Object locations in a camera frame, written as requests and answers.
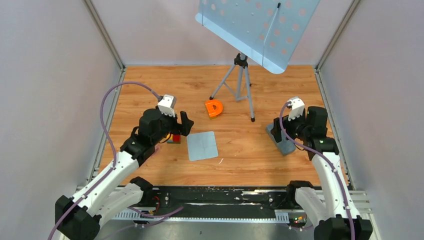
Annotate orange D-shaped toy block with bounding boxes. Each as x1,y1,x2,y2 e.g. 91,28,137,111
204,99,224,120

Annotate perforated light blue stand tray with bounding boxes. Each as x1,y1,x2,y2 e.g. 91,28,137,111
195,0,320,74

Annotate stacked colourful toy bricks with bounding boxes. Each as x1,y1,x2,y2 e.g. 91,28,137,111
166,133,181,144

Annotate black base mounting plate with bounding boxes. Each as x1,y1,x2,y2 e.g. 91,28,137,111
129,186,308,223

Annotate light blue cleaning cloth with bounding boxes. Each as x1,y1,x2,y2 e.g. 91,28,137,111
186,131,219,162

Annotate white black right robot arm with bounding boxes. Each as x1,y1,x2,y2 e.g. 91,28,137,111
270,101,374,240

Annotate grey tripod stand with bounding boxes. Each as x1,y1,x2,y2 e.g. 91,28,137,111
209,52,256,122

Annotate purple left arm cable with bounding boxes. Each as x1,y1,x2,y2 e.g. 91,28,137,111
47,81,164,240

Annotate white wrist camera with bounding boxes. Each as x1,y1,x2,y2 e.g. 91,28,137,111
157,94,177,118
287,96,305,122

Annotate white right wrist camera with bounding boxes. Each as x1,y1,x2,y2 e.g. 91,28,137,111
287,96,305,122

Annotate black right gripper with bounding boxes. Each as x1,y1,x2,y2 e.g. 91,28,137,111
270,109,311,143

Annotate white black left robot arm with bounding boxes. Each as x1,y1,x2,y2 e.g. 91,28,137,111
51,108,194,240

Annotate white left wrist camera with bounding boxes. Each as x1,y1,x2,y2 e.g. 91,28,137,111
157,94,177,118

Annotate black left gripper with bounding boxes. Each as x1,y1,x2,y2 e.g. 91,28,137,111
152,105,193,145

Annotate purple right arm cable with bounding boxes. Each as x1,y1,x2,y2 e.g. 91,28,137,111
279,101,357,240

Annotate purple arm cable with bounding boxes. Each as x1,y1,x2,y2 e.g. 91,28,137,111
279,101,357,240
47,81,164,240

